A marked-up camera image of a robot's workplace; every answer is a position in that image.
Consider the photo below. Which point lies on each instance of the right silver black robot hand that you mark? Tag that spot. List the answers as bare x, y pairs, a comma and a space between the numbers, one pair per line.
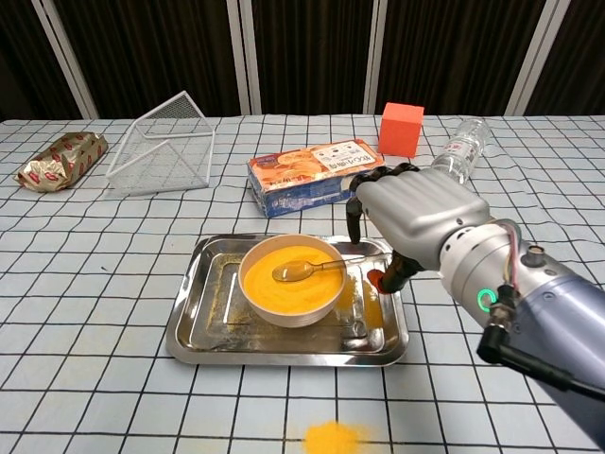
420, 208

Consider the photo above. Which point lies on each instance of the small yellow powder heap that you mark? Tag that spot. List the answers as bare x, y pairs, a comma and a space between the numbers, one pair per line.
331, 440

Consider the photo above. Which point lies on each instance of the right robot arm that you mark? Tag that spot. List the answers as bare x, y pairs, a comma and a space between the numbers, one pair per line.
558, 312

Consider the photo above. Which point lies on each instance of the gold red snack packet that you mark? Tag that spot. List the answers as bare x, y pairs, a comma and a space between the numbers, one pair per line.
61, 161

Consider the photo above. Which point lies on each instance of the beige bowl of yellow powder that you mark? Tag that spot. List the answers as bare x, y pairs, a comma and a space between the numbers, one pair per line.
293, 298

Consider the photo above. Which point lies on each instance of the black folding screen white frame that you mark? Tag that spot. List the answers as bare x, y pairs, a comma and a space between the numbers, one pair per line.
307, 47

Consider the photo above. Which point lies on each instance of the metal spoon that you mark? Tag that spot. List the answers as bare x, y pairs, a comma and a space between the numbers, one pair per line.
293, 272

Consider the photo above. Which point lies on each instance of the orange blue biscuit box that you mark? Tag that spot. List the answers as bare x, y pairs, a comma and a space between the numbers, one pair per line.
307, 189

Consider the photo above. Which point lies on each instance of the clear plastic water bottle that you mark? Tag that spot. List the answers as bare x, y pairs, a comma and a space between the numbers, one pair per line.
465, 142

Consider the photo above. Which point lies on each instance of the orange cube block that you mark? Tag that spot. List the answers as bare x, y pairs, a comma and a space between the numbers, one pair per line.
399, 132

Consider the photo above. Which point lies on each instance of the rectangular steel tray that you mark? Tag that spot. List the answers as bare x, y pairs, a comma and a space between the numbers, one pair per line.
212, 331

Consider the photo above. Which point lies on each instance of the white grid-patterned tablecloth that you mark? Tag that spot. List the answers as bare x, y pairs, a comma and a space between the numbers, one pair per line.
94, 284

